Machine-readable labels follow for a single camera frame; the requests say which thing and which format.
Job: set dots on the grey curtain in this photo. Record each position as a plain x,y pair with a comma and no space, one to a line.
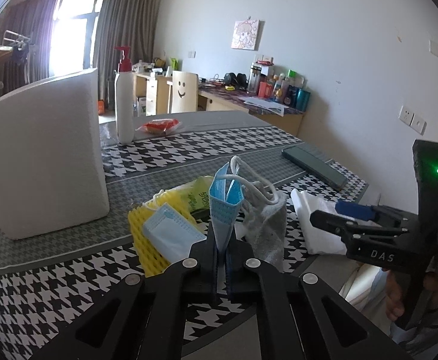
33,20
123,23

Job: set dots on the person's right hand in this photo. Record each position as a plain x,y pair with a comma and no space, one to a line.
395,294

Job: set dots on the wall socket pair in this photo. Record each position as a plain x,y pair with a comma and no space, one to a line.
412,120

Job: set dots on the dark green phone case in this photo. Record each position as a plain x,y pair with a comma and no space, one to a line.
313,165

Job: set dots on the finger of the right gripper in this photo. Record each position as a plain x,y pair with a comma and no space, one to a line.
379,214
345,228

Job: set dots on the houndstooth tablecloth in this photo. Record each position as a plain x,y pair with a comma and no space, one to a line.
48,281

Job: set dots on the blue surgical face mask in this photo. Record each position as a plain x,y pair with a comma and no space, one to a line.
225,201

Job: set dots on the wooden desk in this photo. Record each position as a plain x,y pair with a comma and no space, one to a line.
212,96

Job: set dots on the yellow foam net sleeve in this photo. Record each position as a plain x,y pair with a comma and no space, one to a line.
153,263

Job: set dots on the grey curtain left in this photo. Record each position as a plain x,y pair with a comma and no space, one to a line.
33,20

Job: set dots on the grey curtain right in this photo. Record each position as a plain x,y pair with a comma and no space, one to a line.
123,23

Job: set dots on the papers on desk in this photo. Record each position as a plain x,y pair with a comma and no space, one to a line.
271,106

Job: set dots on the wooden chair smiley face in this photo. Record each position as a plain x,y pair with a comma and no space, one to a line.
183,92

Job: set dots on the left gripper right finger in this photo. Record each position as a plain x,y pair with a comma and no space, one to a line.
302,317

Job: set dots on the white pump bottle red cap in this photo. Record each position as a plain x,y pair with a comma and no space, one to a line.
124,96

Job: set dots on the black headphones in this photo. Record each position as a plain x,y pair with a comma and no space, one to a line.
236,80

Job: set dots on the green tissue packet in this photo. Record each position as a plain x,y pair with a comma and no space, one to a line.
195,194

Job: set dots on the teal bottle on desk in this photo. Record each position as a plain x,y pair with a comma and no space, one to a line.
302,100

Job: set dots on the white styrofoam box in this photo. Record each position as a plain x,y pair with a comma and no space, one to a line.
51,169

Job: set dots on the red snack packet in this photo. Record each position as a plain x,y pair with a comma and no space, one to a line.
160,127

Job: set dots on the cartoon wall picture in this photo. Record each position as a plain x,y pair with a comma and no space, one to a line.
245,34

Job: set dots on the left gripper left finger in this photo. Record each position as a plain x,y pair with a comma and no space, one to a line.
141,318

